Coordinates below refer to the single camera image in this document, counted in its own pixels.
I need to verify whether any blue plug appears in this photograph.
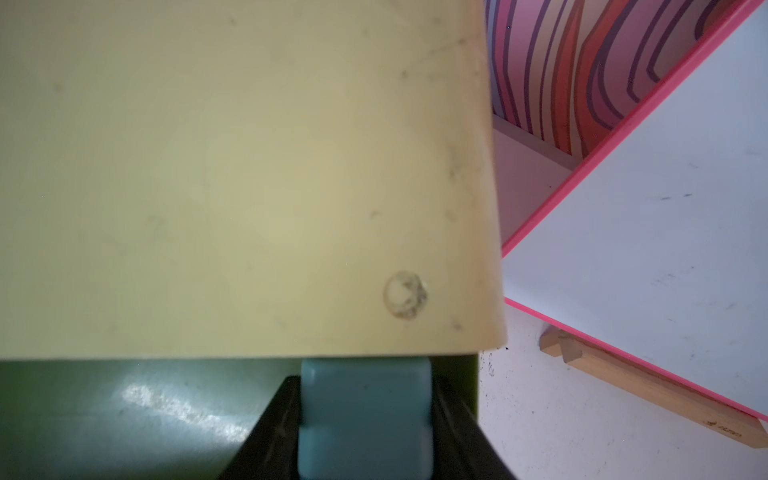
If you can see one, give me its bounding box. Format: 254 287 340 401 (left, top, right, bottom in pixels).
297 357 434 479

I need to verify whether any pink framed whiteboard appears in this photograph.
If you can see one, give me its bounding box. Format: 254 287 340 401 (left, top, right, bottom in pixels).
502 1 767 418

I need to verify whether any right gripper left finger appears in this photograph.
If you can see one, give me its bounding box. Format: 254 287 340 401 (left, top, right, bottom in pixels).
218 376 301 480

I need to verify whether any wooden whiteboard stand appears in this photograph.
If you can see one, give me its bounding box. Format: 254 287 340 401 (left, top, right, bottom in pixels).
539 326 767 449

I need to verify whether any yellow green drawer cabinet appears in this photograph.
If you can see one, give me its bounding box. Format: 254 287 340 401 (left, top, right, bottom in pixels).
1 1 506 360

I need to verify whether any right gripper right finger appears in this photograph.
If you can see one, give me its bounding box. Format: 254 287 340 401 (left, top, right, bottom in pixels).
431 376 516 480

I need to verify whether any green top drawer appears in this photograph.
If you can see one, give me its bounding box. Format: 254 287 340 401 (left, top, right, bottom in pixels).
0 353 480 480

